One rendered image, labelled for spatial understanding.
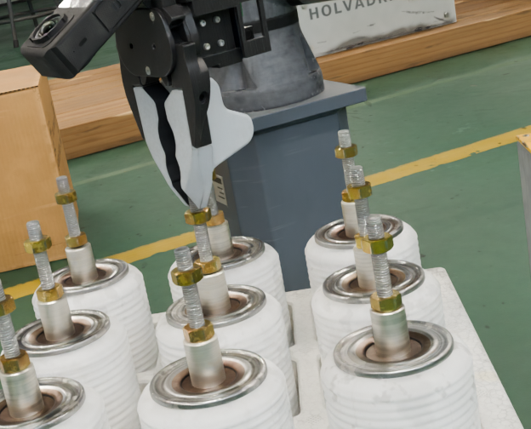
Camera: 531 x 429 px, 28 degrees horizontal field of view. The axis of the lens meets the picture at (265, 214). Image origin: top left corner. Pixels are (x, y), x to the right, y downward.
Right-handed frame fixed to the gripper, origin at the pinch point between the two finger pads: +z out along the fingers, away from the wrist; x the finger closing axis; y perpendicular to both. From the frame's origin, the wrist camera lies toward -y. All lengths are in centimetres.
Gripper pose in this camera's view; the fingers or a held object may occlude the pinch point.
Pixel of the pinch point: (184, 191)
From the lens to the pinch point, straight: 74.8
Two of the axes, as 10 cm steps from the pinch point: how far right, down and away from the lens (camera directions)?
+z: 1.7, 9.4, 2.9
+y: 7.8, -3.1, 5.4
